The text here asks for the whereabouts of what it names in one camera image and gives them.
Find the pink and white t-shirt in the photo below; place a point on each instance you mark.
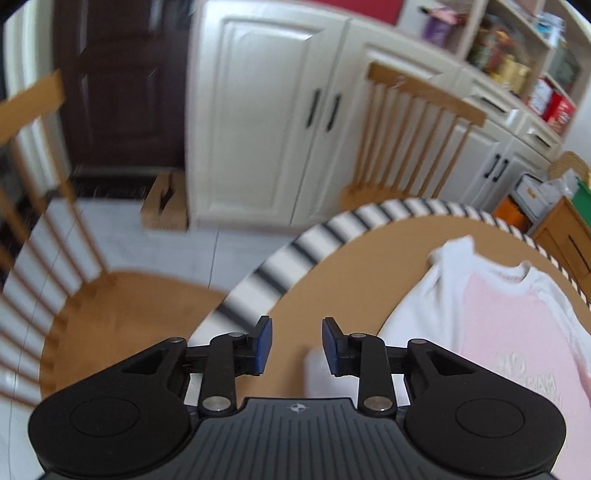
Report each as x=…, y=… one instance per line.
x=498, y=314

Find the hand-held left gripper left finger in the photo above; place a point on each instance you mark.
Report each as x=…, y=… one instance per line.
x=263, y=345

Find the green box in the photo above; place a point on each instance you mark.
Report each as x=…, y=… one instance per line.
x=582, y=198

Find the cardboard box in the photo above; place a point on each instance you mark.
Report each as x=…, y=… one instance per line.
x=164, y=207

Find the dark brown door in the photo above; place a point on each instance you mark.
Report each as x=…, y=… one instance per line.
x=124, y=83

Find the white open shelf unit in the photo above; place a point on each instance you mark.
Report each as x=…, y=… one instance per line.
x=545, y=32

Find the white storage box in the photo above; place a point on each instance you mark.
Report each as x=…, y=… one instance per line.
x=531, y=194

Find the wooden spindle-back chair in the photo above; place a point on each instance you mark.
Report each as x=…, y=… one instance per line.
x=415, y=92
x=138, y=304

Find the red panel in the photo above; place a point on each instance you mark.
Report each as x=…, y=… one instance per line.
x=364, y=10

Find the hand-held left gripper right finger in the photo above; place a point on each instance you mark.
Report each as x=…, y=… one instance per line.
x=330, y=346

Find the wooden side cabinet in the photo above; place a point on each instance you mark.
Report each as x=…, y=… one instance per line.
x=563, y=240

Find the purple packet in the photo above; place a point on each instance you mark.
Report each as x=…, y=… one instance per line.
x=438, y=30

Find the golden tins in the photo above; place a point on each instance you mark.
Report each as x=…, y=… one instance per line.
x=512, y=74

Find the white and red box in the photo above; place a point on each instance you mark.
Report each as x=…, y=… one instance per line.
x=539, y=94

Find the orange box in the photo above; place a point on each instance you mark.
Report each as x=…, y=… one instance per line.
x=510, y=214

